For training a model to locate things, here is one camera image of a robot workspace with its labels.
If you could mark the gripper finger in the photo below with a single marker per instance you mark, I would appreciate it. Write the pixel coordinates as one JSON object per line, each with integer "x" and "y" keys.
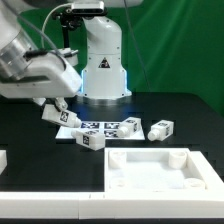
{"x": 61, "y": 104}
{"x": 39, "y": 101}

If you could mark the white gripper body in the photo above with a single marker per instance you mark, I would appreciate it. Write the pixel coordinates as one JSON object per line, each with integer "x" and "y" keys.
{"x": 48, "y": 76}

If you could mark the white square tabletop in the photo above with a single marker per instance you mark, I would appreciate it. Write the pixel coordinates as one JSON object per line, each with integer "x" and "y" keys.
{"x": 158, "y": 169}

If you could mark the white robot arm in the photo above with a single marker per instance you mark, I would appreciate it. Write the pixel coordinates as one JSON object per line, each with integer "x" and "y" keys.
{"x": 103, "y": 78}

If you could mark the white marker sheet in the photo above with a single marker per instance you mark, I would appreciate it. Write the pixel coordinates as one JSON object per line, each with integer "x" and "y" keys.
{"x": 108, "y": 128}

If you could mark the black camera stand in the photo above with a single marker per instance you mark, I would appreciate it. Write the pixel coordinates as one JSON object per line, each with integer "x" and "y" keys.
{"x": 69, "y": 22}

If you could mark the grey camera on stand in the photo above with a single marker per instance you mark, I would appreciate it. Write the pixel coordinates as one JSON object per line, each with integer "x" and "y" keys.
{"x": 88, "y": 7}

